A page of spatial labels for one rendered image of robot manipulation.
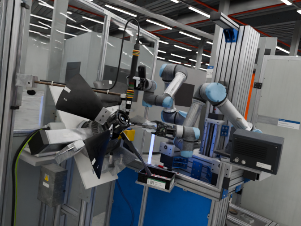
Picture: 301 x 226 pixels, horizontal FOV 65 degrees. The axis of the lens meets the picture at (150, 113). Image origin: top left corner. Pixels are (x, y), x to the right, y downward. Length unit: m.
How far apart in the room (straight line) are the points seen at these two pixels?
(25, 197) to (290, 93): 2.67
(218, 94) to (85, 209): 1.06
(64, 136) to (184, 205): 0.95
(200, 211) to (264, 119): 1.56
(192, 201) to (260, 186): 1.46
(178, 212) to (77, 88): 1.09
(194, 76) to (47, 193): 4.85
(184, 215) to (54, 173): 0.90
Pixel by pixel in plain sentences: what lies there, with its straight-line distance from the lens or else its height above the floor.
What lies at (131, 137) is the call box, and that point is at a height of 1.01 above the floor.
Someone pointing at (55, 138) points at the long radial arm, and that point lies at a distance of 1.24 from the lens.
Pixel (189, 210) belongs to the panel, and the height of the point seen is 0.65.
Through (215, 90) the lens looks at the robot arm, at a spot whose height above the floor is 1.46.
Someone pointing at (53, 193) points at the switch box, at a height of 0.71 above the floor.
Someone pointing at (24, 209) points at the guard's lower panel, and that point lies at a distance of 2.14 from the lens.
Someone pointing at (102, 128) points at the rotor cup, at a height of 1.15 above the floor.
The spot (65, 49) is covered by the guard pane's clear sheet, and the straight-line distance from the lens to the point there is 2.02.
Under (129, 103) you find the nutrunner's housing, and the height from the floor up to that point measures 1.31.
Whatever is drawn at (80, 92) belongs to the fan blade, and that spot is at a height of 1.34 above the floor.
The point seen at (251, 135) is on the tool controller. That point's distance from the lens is 1.49.
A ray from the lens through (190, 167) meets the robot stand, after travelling 2.05.
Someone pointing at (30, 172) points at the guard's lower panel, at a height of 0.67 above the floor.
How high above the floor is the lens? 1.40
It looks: 5 degrees down
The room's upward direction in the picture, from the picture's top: 9 degrees clockwise
